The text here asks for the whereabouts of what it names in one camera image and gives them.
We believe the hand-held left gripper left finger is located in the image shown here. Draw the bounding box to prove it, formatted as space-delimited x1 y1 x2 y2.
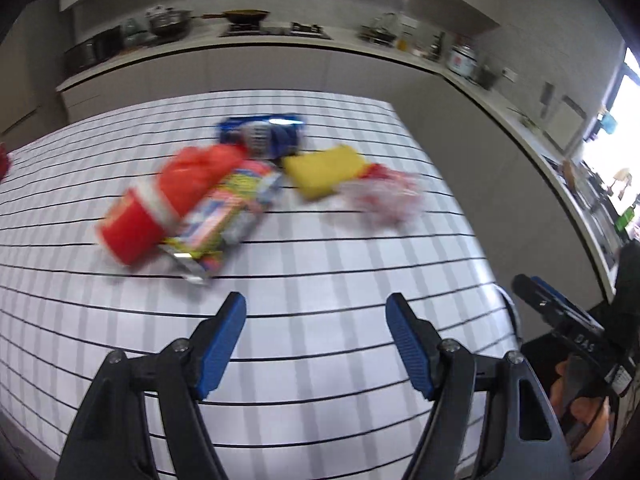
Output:
56 291 248 480

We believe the orange-red plastic bag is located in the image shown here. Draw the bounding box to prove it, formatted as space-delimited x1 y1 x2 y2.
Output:
156 143 249 222

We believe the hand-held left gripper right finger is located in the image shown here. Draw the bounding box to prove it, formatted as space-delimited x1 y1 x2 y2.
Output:
385 292 577 480

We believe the black microwave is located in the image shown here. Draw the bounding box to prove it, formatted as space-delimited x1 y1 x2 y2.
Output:
64 26 124 74

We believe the clear plastic bag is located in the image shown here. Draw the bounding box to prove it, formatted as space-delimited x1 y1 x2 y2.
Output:
336 162 427 227

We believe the large yellow sponge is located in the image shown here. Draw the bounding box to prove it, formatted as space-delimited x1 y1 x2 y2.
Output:
280 144 369 202

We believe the teal ceramic jar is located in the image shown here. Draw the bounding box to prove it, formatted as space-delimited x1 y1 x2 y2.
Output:
122 17 147 49

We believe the colourful snack wrapper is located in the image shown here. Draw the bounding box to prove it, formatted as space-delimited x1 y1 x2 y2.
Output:
156 159 287 287

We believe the person's right hand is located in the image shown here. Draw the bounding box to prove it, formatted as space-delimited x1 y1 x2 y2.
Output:
550 357 612 461

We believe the red paper cup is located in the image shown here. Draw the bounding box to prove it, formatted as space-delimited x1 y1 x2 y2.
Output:
94 184 172 268

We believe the cutting board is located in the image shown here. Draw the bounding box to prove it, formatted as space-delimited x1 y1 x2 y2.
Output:
552 94 587 154

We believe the white rice cooker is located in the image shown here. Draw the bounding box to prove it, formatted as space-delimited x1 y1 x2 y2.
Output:
447 42 477 79

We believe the wok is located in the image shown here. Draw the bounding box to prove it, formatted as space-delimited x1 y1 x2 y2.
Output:
201 7 272 26

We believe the gas stove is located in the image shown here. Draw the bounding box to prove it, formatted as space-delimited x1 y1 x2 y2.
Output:
218 22 334 41

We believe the sink faucet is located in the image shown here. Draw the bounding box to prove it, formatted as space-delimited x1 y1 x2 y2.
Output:
611 166 635 198

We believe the blue snack packet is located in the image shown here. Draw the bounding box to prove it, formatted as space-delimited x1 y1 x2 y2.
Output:
216 115 307 157

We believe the grey pot with lid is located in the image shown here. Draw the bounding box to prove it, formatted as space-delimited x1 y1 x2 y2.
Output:
146 5 194 39

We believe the kitchen sink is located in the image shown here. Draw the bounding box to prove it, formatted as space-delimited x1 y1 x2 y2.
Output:
545 157 623 273

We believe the window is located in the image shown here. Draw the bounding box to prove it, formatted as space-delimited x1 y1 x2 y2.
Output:
579 44 640 198

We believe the cleaver knife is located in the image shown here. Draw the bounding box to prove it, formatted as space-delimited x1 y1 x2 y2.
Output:
540 81 556 122

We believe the metal kettle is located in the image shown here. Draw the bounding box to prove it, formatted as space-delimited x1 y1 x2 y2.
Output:
359 12 402 44

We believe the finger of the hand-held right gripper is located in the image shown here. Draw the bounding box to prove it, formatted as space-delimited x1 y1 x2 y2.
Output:
511 273 557 322
530 275 594 324

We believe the person's right forearm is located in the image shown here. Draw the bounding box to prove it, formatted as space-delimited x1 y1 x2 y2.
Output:
569 429 617 480

